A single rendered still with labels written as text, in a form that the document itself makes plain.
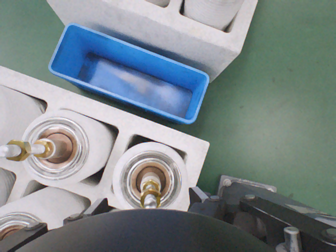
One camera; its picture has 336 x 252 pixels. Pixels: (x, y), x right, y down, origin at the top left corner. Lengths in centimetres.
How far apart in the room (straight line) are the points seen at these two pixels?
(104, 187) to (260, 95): 44
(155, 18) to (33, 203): 32
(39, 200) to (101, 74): 33
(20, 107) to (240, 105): 47
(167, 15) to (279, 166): 45
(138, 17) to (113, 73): 19
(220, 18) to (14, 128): 35
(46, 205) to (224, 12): 37
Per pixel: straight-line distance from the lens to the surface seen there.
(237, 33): 40
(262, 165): 58
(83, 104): 35
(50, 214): 30
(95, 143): 27
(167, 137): 33
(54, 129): 28
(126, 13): 41
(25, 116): 35
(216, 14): 38
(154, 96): 51
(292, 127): 63
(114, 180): 26
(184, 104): 52
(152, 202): 16
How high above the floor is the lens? 50
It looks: 83 degrees down
